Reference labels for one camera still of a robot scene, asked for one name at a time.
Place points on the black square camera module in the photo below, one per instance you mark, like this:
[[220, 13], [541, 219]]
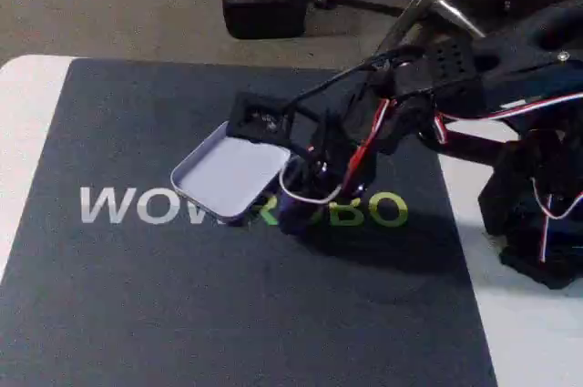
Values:
[[259, 118]]

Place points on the purple cube block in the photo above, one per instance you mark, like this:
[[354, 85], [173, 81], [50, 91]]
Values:
[[296, 218]]

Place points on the pale lavender rectangular tray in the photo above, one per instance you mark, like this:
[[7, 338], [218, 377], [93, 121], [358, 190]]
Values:
[[228, 177]]

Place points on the black WOWROBO printed mat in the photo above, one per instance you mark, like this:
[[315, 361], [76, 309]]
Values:
[[136, 305]]

